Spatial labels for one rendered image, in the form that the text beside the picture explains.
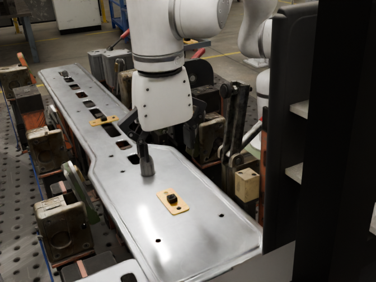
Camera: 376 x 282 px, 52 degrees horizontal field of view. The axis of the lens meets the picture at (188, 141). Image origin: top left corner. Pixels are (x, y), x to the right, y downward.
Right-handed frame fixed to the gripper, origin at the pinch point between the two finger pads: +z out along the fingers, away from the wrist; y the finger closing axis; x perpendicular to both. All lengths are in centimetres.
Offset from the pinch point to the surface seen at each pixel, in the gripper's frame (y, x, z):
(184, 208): -0.9, 3.8, 11.7
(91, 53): -13, -104, 6
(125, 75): -12, -60, 4
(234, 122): -14.1, 1.4, -2.2
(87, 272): 19.6, 7.7, 14.0
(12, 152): 28, -106, 42
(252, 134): -18.9, 0.8, 2.0
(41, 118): 15, -76, 19
